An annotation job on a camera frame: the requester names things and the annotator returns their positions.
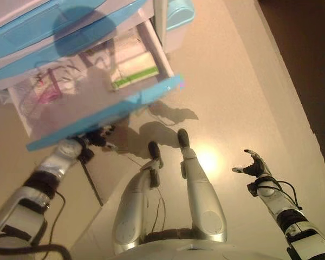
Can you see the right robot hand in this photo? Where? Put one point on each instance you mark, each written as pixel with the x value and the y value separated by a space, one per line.
pixel 256 166

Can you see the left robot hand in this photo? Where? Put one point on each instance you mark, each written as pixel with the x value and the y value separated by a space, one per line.
pixel 97 138

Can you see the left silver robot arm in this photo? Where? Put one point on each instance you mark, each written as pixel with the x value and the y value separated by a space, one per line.
pixel 29 195

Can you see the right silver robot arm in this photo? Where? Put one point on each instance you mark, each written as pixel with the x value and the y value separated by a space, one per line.
pixel 295 224

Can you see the pink white medicine box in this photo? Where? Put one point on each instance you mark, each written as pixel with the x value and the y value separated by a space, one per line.
pixel 47 89

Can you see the green white medicine box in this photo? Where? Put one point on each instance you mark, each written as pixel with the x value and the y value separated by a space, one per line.
pixel 135 75

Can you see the right robot leg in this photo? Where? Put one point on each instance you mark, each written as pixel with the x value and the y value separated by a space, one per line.
pixel 203 195

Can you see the grey robot torso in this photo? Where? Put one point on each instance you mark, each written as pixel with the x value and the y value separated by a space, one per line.
pixel 195 253

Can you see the dark brown furniture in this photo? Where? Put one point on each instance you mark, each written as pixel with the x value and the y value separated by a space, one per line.
pixel 308 54

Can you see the light blue waste bin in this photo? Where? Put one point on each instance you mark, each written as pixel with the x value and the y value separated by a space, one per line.
pixel 178 16

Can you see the white medical cart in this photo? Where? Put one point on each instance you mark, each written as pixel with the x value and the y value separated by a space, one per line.
pixel 5 10

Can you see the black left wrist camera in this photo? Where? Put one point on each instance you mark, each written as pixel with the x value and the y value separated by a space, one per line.
pixel 86 155

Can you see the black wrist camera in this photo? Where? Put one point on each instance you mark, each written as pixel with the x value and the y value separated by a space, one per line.
pixel 252 189
pixel 86 155

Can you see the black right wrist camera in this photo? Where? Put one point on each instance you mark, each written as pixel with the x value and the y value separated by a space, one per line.
pixel 252 189

